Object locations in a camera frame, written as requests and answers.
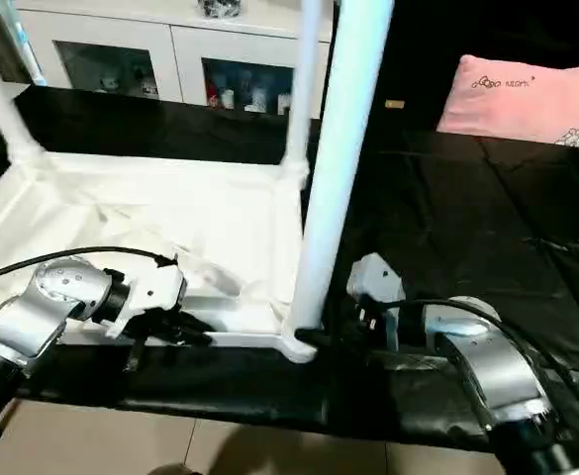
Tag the white plastic table top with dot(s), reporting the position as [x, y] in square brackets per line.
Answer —
[121, 218]

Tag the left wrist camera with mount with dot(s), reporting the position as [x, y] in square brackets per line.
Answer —
[155, 287]

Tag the pink pillow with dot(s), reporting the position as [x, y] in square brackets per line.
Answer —
[522, 99]

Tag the grey curtain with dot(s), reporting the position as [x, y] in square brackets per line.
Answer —
[2, 40]

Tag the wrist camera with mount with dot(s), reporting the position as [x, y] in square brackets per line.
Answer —
[155, 287]
[373, 277]

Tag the black work mat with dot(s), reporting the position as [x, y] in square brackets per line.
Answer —
[487, 237]

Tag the white plastic table leg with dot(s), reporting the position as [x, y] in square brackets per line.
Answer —
[2, 99]
[338, 158]
[304, 84]

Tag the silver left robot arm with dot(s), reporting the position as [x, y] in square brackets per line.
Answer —
[37, 317]

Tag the black furniture with yellow label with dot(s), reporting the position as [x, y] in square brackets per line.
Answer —
[428, 49]

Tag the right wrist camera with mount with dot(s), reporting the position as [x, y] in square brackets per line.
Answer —
[373, 277]

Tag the dark ornament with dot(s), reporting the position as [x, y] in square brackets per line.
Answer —
[220, 8]

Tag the white cabinet with glass doors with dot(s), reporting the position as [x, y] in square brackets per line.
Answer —
[150, 49]

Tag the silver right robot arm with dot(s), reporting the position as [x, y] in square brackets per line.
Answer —
[487, 366]

